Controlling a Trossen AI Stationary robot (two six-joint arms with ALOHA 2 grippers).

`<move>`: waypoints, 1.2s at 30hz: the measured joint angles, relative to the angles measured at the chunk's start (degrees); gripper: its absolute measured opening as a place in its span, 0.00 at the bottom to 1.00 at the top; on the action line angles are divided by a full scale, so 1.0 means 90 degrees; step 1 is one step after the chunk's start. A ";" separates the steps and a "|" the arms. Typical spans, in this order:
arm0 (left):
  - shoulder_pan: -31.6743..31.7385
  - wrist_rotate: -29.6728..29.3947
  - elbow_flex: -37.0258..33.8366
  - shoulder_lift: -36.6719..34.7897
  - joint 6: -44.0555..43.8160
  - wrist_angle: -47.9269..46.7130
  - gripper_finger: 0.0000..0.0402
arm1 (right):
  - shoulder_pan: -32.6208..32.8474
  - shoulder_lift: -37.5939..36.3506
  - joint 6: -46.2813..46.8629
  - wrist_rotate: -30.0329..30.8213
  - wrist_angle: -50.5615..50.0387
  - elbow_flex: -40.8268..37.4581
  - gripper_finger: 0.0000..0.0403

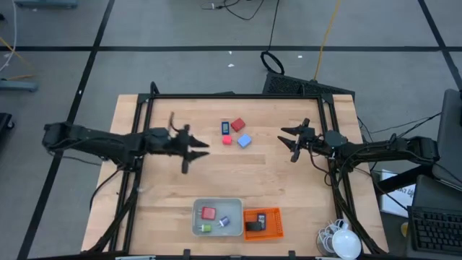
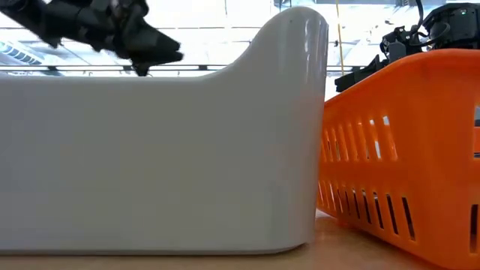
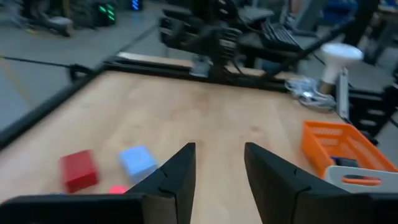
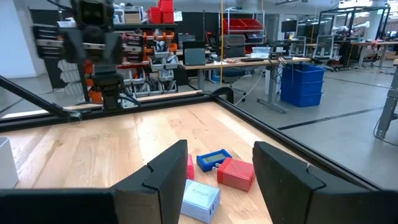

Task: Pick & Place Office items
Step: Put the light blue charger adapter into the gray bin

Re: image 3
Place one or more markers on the white light bulb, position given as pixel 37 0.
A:
pixel 340 56

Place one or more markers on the grey floor object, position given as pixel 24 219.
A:
pixel 59 26

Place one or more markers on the orange plastic basket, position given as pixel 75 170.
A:
pixel 314 146

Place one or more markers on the black keyboard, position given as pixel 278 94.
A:
pixel 281 34

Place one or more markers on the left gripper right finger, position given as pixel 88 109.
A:
pixel 273 186

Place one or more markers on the silver metal bar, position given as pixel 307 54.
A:
pixel 342 93

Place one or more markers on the red cube charger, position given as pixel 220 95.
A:
pixel 79 171

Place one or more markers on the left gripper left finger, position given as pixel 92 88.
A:
pixel 174 186

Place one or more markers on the green-lit background device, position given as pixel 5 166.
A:
pixel 107 12

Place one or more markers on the black aluminium table frame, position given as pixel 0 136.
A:
pixel 46 107

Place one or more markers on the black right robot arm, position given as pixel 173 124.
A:
pixel 217 40

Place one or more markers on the pink USB charger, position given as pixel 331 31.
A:
pixel 117 189

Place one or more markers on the light blue charger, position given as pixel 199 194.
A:
pixel 138 161

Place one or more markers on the blue-lit background device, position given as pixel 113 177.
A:
pixel 136 4

